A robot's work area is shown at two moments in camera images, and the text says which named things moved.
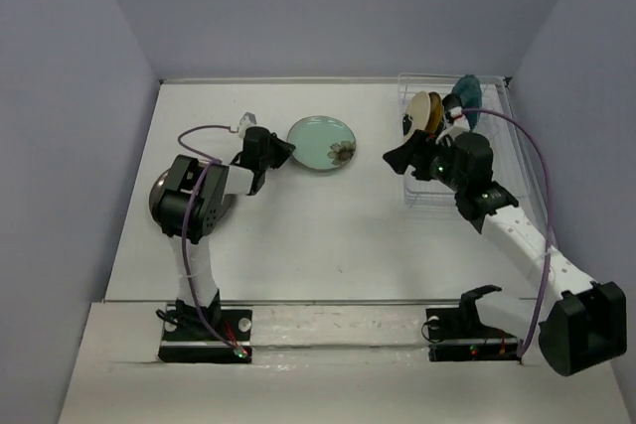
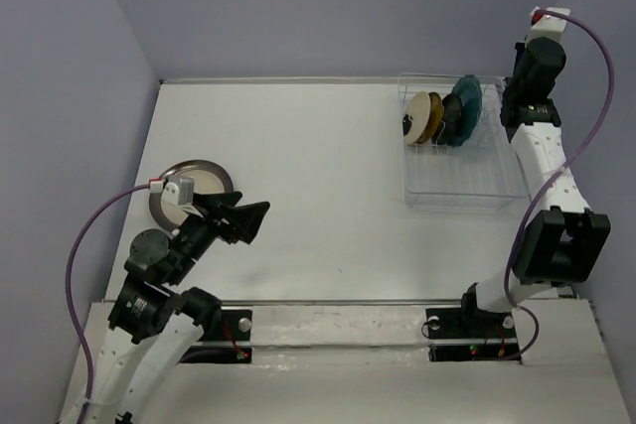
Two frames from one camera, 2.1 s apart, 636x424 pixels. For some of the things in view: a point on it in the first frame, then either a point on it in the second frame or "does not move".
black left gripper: x=283 y=149 -> x=245 y=220
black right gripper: x=411 y=152 -> x=522 y=49
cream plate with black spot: x=417 y=114 does not move
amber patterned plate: x=436 y=111 does not move
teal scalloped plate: x=469 y=92 does not move
